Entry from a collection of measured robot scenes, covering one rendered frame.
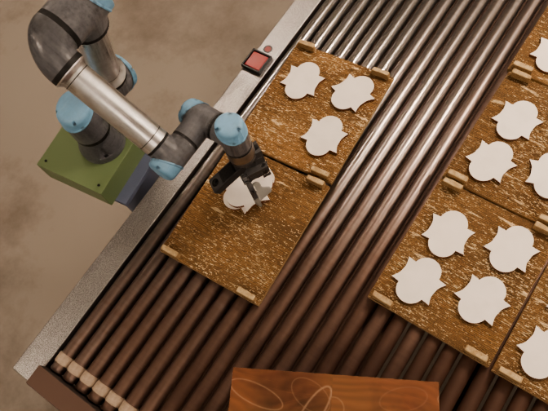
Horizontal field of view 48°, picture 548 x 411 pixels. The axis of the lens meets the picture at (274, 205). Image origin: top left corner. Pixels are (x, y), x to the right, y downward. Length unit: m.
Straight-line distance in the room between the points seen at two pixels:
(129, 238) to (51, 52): 0.67
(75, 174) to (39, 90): 1.65
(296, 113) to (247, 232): 0.42
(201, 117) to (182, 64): 1.85
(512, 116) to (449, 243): 0.44
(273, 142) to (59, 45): 0.73
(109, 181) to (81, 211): 1.18
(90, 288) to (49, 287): 1.17
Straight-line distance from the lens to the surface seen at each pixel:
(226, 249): 1.79
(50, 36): 1.51
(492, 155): 1.87
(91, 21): 1.55
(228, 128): 1.50
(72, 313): 1.93
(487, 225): 1.79
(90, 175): 2.02
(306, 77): 2.01
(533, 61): 2.08
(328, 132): 1.89
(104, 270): 1.92
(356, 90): 1.97
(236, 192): 1.81
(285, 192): 1.83
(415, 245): 1.74
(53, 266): 3.11
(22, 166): 3.44
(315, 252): 1.76
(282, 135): 1.92
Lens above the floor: 2.57
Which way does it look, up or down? 64 degrees down
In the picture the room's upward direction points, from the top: 22 degrees counter-clockwise
